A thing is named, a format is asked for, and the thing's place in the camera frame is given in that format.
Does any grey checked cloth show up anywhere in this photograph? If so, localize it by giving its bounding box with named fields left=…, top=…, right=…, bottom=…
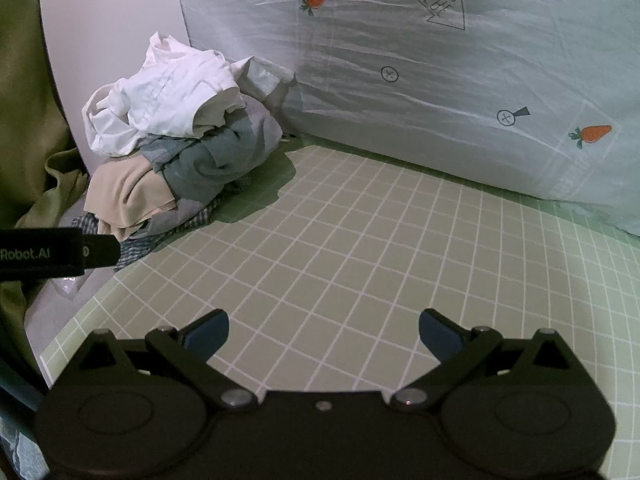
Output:
left=70, top=194, right=227, bottom=274

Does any beige garment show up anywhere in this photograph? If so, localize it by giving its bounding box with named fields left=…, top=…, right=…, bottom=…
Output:
left=84, top=155, right=179, bottom=244

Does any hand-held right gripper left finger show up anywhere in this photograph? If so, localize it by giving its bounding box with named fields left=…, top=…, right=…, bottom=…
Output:
left=76, top=309, right=260, bottom=413

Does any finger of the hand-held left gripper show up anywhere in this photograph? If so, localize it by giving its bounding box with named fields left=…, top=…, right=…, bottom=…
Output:
left=80, top=235, right=122, bottom=271

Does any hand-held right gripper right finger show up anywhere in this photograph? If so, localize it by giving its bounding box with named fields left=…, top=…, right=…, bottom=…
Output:
left=391, top=308, right=577, bottom=412

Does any grey-green garment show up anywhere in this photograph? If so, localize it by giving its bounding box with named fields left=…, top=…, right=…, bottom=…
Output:
left=137, top=97, right=283, bottom=209

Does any light grey garment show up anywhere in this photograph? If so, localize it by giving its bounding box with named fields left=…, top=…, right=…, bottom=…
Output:
left=227, top=55, right=297, bottom=112

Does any carrot print quilt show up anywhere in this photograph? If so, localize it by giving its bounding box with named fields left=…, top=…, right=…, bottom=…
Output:
left=172, top=0, right=640, bottom=239

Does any white garment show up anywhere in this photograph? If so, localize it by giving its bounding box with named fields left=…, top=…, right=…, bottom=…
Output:
left=82, top=31, right=248, bottom=157

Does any clear plastic wrapper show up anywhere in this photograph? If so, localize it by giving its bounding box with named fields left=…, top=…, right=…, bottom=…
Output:
left=51, top=274, right=85, bottom=302

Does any white bed end board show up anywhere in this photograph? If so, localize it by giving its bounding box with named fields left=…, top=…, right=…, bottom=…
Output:
left=39, top=0, right=192, bottom=175

